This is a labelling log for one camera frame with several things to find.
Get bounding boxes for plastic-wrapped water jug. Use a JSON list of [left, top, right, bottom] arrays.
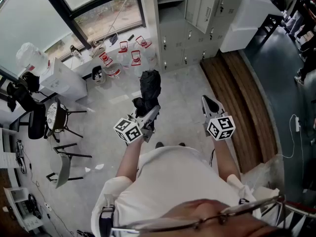
[[15, 41, 50, 75]]

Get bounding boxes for wooden platform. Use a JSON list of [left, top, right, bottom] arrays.
[[199, 50, 279, 174]]

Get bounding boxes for clear red-handled water bottle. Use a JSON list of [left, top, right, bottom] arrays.
[[116, 40, 132, 69], [98, 51, 122, 79], [134, 35, 158, 62], [130, 49, 150, 78]]

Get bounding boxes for white table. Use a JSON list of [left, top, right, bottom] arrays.
[[219, 0, 285, 54]]

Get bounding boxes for grey chair with black legs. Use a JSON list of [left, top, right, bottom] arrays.
[[45, 142, 93, 190]]

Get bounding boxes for person's left forearm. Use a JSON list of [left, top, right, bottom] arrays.
[[115, 136, 144, 183]]

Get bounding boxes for white water dispenser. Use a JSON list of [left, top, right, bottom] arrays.
[[39, 57, 88, 102]]

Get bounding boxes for person's white shirt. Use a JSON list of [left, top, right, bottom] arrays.
[[90, 145, 262, 237]]

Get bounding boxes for person's face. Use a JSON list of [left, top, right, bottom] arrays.
[[161, 198, 281, 237]]

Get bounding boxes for black window frame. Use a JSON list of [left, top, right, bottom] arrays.
[[0, 0, 147, 64]]

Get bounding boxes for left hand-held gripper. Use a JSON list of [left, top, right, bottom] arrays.
[[113, 105, 161, 144]]

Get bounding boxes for grey metal locker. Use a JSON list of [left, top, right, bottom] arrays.
[[149, 0, 247, 72]]

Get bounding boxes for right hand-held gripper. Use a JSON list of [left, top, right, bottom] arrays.
[[201, 95, 235, 142]]

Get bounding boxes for patterned seat stool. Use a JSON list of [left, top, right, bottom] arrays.
[[45, 97, 88, 139]]

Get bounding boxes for low white shelf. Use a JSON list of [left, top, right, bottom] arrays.
[[3, 186, 44, 232]]

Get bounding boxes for thin metal glasses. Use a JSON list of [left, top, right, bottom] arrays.
[[110, 194, 286, 235]]

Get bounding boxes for black cup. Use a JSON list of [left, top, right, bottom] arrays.
[[69, 44, 82, 59]]

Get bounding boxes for black coiled cable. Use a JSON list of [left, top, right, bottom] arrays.
[[27, 193, 43, 220]]

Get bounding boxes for black cable bundle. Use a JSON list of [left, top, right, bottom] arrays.
[[76, 229, 96, 237]]

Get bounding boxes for white pull cord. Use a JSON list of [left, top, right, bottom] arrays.
[[102, 0, 138, 44]]

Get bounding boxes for dark left shoulder strap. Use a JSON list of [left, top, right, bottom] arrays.
[[98, 194, 117, 237]]

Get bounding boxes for white power cable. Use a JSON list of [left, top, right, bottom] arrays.
[[275, 114, 298, 159]]

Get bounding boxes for person's right forearm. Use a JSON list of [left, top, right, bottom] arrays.
[[211, 137, 241, 183]]

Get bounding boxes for small grey trash bin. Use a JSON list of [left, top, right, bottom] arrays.
[[91, 65, 107, 84]]

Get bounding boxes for beige cloth bag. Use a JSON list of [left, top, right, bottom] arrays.
[[87, 38, 107, 58]]

